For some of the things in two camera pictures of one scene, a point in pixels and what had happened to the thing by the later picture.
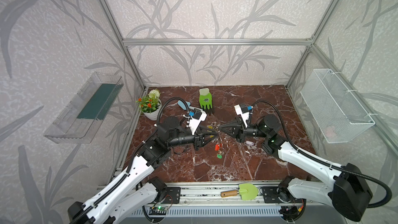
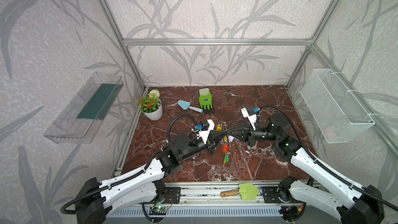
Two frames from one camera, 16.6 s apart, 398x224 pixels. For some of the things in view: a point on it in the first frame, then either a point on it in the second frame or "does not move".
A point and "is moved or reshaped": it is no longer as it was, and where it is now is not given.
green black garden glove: x=205 y=100 does not move
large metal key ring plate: x=214 y=124 is moved or reshaped
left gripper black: x=198 y=140 to x=211 y=143
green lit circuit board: x=158 y=210 does not move
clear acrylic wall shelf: x=77 y=124 does not move
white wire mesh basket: x=339 y=118 does not move
